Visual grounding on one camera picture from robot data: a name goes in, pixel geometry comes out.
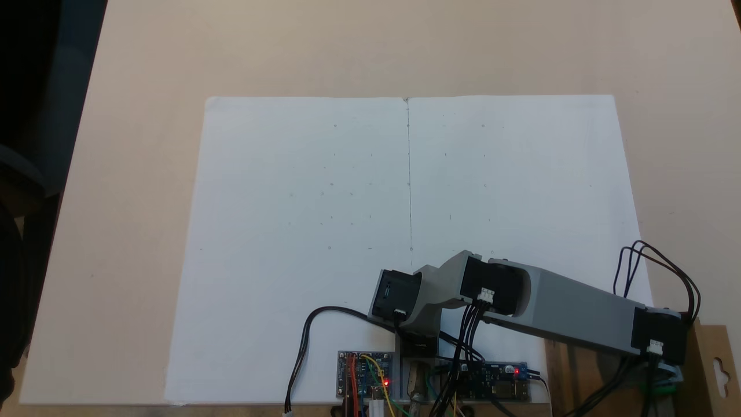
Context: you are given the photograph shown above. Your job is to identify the brown cardboard box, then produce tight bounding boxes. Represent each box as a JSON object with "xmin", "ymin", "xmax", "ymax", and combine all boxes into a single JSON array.
[{"xmin": 543, "ymin": 316, "xmax": 741, "ymax": 417}]

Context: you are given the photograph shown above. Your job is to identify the blue circuit board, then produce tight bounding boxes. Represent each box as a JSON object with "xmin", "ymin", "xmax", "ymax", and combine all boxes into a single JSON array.
[{"xmin": 440, "ymin": 360, "xmax": 530, "ymax": 402}]

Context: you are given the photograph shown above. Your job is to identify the dark chair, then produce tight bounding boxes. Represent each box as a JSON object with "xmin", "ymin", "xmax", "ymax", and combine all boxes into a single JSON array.
[{"xmin": 0, "ymin": 136, "xmax": 64, "ymax": 406}]

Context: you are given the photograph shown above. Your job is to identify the black gripper motor cable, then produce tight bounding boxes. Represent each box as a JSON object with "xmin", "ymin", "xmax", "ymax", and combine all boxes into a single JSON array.
[{"xmin": 579, "ymin": 353, "xmax": 662, "ymax": 417}]

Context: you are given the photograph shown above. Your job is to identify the black forearm cable loop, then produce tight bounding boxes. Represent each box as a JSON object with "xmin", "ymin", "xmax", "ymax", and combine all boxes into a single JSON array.
[{"xmin": 612, "ymin": 240, "xmax": 702, "ymax": 325}]

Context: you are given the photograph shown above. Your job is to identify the yellow wire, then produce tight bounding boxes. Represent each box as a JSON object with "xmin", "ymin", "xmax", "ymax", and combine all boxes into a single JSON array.
[{"xmin": 362, "ymin": 354, "xmax": 401, "ymax": 416}]

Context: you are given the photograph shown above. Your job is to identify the orange wires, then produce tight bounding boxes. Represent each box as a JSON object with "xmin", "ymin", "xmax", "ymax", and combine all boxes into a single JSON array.
[{"xmin": 346, "ymin": 353, "xmax": 359, "ymax": 417}]

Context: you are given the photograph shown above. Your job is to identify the circuit board with coloured wires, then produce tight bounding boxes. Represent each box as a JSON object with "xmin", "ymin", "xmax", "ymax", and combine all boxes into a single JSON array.
[{"xmin": 338, "ymin": 350, "xmax": 395, "ymax": 400}]

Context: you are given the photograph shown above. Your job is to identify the long black table cable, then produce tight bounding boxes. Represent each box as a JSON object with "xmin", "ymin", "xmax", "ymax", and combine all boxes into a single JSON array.
[{"xmin": 284, "ymin": 306, "xmax": 400, "ymax": 415}]

